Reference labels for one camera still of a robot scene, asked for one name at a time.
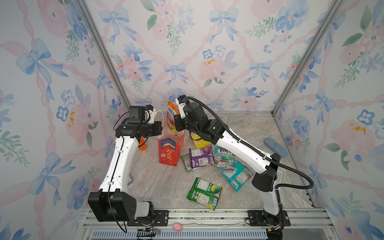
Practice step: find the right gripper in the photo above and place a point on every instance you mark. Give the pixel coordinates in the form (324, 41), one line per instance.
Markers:
(178, 123)

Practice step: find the green candy bag back side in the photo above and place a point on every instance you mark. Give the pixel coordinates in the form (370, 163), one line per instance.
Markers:
(205, 193)

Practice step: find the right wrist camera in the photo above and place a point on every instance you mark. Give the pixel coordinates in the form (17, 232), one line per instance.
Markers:
(181, 103)

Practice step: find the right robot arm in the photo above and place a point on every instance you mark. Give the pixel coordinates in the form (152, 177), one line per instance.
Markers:
(263, 164)

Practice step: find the aluminium front rail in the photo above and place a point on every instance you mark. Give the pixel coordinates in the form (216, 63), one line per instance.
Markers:
(221, 224)

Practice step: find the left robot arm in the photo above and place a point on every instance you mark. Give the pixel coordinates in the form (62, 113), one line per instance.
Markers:
(112, 202)

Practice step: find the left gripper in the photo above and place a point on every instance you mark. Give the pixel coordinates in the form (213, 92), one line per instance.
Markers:
(158, 128)

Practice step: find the teal candy bag back side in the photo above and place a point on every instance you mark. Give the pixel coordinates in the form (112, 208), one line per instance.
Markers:
(238, 176)

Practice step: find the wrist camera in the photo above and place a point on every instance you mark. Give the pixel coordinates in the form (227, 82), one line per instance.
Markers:
(141, 115)
(181, 103)

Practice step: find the small green snack packet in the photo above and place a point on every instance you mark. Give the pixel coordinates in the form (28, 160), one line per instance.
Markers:
(186, 159)

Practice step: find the red paper gift bag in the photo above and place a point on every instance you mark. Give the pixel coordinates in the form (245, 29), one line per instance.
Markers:
(170, 148)

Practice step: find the orange plastic bottle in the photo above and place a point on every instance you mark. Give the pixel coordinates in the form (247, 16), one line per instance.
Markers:
(142, 145)

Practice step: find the teal Fox's mint blossom bag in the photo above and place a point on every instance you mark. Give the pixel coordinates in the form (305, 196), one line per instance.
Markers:
(224, 159)

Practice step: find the purple snack packet back side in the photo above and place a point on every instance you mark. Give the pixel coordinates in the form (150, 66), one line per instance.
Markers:
(202, 157)

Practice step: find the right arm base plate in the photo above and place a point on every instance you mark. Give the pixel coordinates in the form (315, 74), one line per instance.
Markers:
(263, 219)

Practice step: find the blue glasses case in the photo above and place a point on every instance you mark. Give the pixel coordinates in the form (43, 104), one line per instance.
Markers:
(275, 147)

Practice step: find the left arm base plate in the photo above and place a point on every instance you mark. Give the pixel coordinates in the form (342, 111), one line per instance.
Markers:
(157, 218)

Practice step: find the yellow snack packet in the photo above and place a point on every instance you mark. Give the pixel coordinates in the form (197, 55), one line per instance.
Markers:
(198, 142)

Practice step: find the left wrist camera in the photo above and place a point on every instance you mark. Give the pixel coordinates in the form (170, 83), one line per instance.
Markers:
(141, 115)

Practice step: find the pink small toy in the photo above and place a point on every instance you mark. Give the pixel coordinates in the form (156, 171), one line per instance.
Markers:
(178, 227)

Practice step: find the orange Fox's fruits candy bag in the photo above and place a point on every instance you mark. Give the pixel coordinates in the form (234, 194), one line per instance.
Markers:
(172, 110)

